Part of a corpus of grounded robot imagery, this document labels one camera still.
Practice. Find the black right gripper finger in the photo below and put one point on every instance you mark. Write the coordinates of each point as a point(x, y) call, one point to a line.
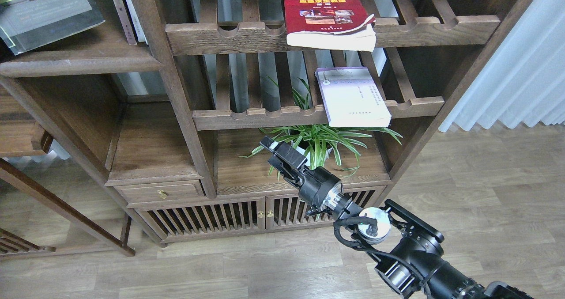
point(284, 156)

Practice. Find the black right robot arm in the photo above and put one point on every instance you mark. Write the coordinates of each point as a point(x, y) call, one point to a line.
point(407, 250)

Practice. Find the green spider plant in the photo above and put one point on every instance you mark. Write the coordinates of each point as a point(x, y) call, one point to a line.
point(323, 135)

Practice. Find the white pleated curtain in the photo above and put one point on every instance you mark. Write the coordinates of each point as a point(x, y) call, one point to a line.
point(523, 82)

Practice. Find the pale lavender cover book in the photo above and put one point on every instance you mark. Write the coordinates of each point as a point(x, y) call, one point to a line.
point(351, 98)

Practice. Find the black yellow-green cover book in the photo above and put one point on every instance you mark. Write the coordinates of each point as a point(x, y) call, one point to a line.
point(29, 24)

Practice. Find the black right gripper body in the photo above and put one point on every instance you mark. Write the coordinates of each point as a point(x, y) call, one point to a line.
point(319, 188)

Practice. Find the white plant pot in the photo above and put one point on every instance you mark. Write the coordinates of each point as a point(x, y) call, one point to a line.
point(314, 157)

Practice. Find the red cover book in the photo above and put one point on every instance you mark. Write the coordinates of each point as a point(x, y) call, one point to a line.
point(329, 24)

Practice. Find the wooden side furniture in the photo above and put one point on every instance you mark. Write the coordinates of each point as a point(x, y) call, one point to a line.
point(22, 135)

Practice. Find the dark wooden bookshelf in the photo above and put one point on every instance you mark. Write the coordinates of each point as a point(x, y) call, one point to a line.
point(180, 113)

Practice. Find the white spine upright book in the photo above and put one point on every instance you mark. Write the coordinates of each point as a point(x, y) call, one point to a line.
point(135, 21)

